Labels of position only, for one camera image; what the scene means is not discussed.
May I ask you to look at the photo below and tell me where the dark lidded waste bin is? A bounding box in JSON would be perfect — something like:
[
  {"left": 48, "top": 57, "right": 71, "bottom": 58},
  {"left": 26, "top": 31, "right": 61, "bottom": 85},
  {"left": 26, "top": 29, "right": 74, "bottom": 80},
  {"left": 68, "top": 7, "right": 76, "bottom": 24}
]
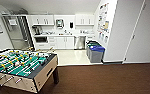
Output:
[{"left": 86, "top": 40, "right": 101, "bottom": 58}]

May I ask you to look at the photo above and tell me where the white drawer unit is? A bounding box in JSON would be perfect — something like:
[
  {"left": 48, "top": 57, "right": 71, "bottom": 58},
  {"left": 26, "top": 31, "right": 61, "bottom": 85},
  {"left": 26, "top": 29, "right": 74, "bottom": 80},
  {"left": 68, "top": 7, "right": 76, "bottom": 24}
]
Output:
[
  {"left": 85, "top": 34, "right": 96, "bottom": 44},
  {"left": 47, "top": 35, "right": 57, "bottom": 50}
]

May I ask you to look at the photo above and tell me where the grey bin blue lid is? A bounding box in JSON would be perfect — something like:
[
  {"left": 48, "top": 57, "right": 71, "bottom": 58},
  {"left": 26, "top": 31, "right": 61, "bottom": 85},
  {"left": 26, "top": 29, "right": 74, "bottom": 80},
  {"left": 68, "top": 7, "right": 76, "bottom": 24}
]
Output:
[{"left": 89, "top": 45, "right": 106, "bottom": 64}]

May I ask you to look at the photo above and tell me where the built-in black microwave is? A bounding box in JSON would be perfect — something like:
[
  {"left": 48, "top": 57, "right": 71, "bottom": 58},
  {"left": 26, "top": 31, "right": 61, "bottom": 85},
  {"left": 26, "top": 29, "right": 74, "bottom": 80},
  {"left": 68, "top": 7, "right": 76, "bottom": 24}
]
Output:
[{"left": 34, "top": 35, "right": 49, "bottom": 44}]

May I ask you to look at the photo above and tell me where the dark coffee machine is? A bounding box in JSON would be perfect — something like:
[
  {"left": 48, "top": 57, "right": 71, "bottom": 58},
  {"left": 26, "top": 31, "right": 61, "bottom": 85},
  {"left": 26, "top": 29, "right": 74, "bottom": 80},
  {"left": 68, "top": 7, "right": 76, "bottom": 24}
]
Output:
[{"left": 32, "top": 25, "right": 42, "bottom": 36}]

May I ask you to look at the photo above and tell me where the green foosball table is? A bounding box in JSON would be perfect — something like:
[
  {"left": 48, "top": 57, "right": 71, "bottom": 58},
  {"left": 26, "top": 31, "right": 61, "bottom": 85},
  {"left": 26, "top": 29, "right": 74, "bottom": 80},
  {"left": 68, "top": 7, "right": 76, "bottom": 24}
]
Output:
[{"left": 0, "top": 48, "right": 60, "bottom": 94}]

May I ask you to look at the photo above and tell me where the white room door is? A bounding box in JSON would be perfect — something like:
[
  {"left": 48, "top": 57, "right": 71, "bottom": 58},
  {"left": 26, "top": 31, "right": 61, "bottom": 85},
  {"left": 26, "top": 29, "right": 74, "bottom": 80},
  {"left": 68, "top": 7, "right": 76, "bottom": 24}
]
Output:
[{"left": 122, "top": 0, "right": 150, "bottom": 64}]

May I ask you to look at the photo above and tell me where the wall poster board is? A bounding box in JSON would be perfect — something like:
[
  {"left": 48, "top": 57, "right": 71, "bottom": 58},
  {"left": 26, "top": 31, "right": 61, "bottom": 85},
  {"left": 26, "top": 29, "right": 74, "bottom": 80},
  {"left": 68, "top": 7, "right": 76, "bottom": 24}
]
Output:
[{"left": 96, "top": 2, "right": 111, "bottom": 44}]

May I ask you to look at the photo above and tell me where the white two-door wall cabinet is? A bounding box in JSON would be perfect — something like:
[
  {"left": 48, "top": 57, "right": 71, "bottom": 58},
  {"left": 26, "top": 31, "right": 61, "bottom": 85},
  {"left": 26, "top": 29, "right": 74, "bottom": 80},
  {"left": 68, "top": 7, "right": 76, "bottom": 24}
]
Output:
[{"left": 28, "top": 14, "right": 55, "bottom": 26}]

